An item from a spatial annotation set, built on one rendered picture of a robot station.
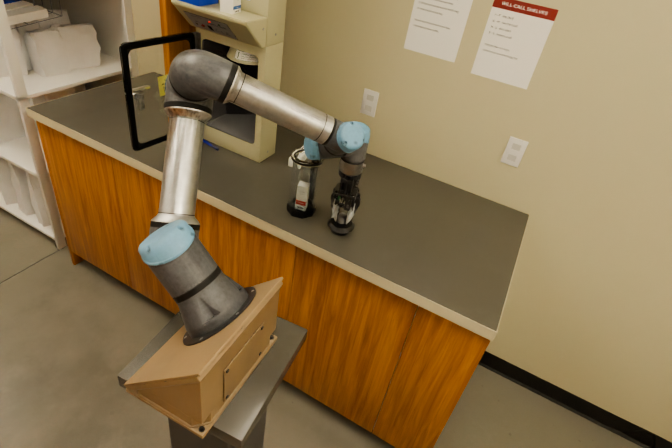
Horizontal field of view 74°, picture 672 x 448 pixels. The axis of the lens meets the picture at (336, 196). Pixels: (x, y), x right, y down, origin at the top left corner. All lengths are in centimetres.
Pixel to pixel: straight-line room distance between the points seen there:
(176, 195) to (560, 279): 161
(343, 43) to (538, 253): 121
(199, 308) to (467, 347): 85
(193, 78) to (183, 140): 16
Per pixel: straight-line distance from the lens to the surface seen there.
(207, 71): 105
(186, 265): 98
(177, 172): 113
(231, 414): 108
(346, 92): 202
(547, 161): 188
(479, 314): 140
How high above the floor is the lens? 188
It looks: 34 degrees down
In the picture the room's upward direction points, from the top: 10 degrees clockwise
